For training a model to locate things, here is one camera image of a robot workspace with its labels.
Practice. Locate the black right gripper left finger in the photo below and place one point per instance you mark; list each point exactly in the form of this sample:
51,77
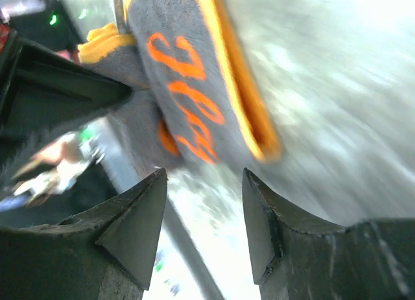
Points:
106,252

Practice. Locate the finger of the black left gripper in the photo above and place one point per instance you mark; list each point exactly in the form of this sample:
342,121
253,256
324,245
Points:
44,96

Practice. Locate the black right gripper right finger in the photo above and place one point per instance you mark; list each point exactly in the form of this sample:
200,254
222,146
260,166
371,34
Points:
297,255

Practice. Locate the orange and grey towel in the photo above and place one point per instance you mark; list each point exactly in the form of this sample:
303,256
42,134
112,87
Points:
194,97

